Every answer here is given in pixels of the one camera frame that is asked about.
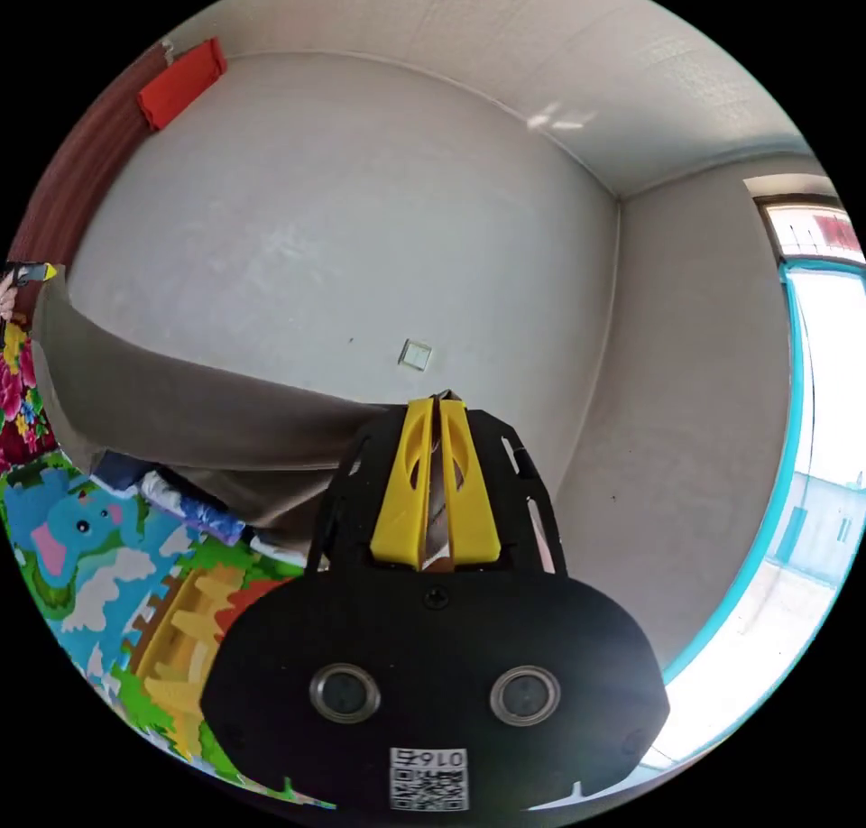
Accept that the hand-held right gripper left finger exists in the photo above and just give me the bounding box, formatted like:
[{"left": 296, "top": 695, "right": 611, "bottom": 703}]
[{"left": 370, "top": 397, "right": 435, "bottom": 564}]

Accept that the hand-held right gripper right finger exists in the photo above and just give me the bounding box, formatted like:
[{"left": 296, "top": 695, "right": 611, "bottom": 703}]
[{"left": 438, "top": 400, "right": 502, "bottom": 565}]

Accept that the gray shirt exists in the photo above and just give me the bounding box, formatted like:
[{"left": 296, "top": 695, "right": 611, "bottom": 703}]
[{"left": 30, "top": 264, "right": 468, "bottom": 574}]

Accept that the dark red curtain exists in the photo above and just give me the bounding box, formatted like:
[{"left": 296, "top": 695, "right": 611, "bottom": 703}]
[{"left": 6, "top": 41, "right": 179, "bottom": 269}]

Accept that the red floral blanket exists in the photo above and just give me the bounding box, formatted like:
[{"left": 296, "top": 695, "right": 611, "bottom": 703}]
[{"left": 0, "top": 318, "right": 60, "bottom": 472}]

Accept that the bed with cartoon printed sheet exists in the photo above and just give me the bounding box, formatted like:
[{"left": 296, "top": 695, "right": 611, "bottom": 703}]
[{"left": 0, "top": 450, "right": 339, "bottom": 810}]

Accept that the window with teal frame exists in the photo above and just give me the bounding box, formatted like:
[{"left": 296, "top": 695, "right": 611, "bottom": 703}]
[{"left": 742, "top": 174, "right": 866, "bottom": 769}]

